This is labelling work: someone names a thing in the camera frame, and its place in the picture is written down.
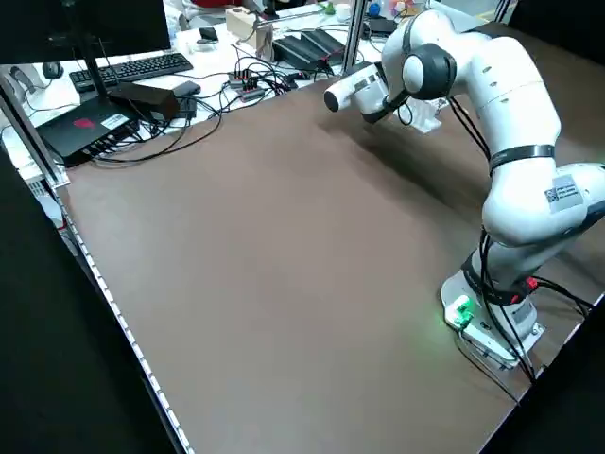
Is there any white perforated table rail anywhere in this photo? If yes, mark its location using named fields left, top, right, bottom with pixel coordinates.
left=55, top=184, right=196, bottom=454

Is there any black ribbed device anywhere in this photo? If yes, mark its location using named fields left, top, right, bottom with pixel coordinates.
left=272, top=35, right=327, bottom=72
left=300, top=28, right=349, bottom=61

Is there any black computer monitor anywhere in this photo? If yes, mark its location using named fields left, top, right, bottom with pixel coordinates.
left=0, top=0, right=172, bottom=103

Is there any black keyboard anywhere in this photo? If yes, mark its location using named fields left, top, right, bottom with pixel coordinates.
left=69, top=51, right=195, bottom=94

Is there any long black desk cable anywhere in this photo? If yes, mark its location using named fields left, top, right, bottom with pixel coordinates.
left=89, top=79, right=226, bottom=165

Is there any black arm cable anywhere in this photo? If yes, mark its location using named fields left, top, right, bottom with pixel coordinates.
left=443, top=94, right=592, bottom=408

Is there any white test tube rack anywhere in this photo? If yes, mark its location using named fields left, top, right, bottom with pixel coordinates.
left=406, top=96, right=445, bottom=133

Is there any dark brown rectangular box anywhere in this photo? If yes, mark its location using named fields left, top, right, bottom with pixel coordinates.
left=108, top=82, right=182, bottom=123

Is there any grey hub with red plugs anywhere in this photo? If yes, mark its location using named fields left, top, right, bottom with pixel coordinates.
left=228, top=67, right=267, bottom=103

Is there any black hub cable bundle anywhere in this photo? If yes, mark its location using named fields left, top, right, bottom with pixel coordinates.
left=219, top=54, right=306, bottom=114

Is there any aluminium frame post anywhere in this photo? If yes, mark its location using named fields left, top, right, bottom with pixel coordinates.
left=0, top=70, right=72, bottom=189
left=340, top=0, right=369, bottom=72

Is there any black box with red logo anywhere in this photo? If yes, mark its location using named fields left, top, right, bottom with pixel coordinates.
left=35, top=104, right=143, bottom=169

